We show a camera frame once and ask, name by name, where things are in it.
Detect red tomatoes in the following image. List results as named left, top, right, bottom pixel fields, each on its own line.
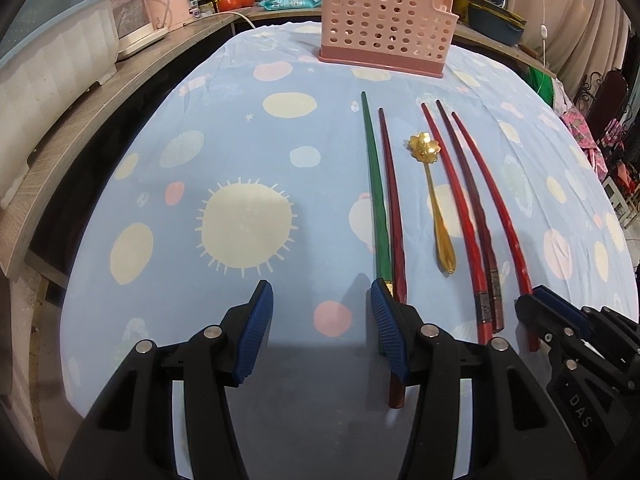
left=215, top=0, right=255, bottom=12

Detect dark maroon chopstick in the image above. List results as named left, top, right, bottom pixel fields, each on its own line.
left=436, top=100, right=504, bottom=334

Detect pink perforated utensil holder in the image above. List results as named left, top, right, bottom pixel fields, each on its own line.
left=319, top=0, right=458, bottom=78

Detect gold flower-handled spoon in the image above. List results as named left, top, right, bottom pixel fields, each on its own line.
left=408, top=132, right=457, bottom=274

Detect blue patterned tablecloth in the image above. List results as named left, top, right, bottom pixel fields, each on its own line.
left=61, top=23, right=638, bottom=420

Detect bright red chopstick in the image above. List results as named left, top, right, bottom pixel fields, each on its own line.
left=450, top=110, right=542, bottom=352
left=421, top=103, right=492, bottom=344

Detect bright red chopstick right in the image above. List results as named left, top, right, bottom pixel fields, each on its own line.
left=450, top=110, right=542, bottom=352

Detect pink white small appliance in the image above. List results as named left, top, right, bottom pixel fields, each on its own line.
left=112, top=0, right=200, bottom=61

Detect blue wet wipes pack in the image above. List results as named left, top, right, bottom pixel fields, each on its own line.
left=258, top=0, right=322, bottom=11

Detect dark teal bowl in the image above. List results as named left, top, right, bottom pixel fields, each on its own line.
left=468, top=0, right=526, bottom=47

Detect beige curtain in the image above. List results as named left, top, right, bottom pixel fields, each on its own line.
left=506, top=0, right=630, bottom=98

